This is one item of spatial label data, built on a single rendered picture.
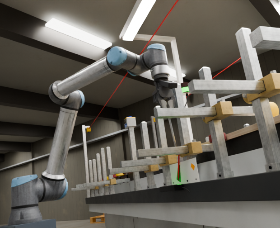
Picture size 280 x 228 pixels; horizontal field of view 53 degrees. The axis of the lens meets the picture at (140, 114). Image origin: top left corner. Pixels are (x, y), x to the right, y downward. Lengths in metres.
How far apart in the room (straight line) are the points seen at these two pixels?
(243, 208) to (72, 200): 10.05
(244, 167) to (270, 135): 0.45
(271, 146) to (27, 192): 1.37
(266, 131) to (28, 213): 1.37
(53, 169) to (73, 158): 8.99
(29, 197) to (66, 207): 9.45
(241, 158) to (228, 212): 0.30
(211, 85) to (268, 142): 0.25
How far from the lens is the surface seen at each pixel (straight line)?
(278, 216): 0.97
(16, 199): 1.84
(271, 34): 0.60
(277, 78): 0.91
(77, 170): 10.66
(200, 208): 1.31
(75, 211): 10.86
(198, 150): 1.26
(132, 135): 2.05
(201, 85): 0.78
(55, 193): 1.93
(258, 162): 1.28
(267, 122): 0.93
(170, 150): 1.24
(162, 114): 0.98
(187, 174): 1.32
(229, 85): 0.83
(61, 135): 1.84
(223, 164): 1.10
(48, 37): 4.63
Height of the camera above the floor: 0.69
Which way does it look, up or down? 15 degrees up
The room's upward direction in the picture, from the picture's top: 7 degrees counter-clockwise
